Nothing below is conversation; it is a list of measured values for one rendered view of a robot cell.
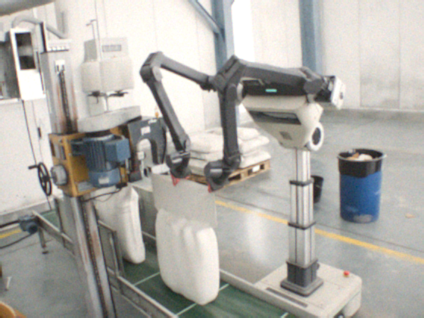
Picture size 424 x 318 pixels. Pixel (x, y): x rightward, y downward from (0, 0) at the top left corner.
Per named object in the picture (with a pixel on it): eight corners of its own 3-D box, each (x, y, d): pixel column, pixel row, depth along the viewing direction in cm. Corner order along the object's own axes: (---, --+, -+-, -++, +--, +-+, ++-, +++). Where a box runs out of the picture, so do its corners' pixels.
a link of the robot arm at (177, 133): (158, 63, 165) (144, 66, 172) (149, 69, 161) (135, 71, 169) (195, 144, 182) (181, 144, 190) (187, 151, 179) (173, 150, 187)
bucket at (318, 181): (328, 198, 424) (328, 177, 418) (315, 207, 405) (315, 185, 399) (307, 194, 446) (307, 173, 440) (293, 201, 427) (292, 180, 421)
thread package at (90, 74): (113, 89, 200) (110, 59, 197) (89, 93, 191) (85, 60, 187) (101, 90, 211) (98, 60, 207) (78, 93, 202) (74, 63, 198)
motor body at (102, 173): (126, 183, 182) (119, 133, 176) (98, 191, 172) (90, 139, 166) (111, 178, 193) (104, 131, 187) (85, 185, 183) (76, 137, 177)
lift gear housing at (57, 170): (68, 185, 186) (64, 165, 184) (58, 188, 183) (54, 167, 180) (60, 182, 194) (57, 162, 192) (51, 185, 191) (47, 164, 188)
